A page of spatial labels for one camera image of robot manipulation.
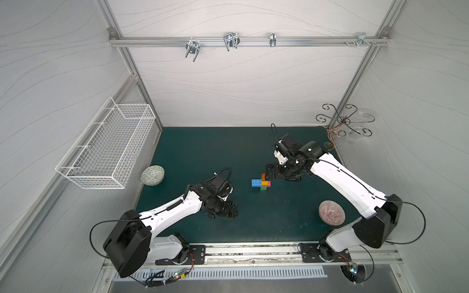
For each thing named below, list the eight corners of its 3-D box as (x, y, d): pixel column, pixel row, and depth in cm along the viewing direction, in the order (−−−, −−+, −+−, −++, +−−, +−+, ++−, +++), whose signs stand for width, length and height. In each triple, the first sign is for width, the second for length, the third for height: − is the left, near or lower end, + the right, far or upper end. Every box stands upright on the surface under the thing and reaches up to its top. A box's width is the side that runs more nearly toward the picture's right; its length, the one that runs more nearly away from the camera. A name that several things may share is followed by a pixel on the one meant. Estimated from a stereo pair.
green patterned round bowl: (141, 185, 95) (138, 182, 92) (148, 168, 101) (145, 165, 98) (161, 185, 95) (159, 182, 92) (166, 168, 101) (164, 165, 98)
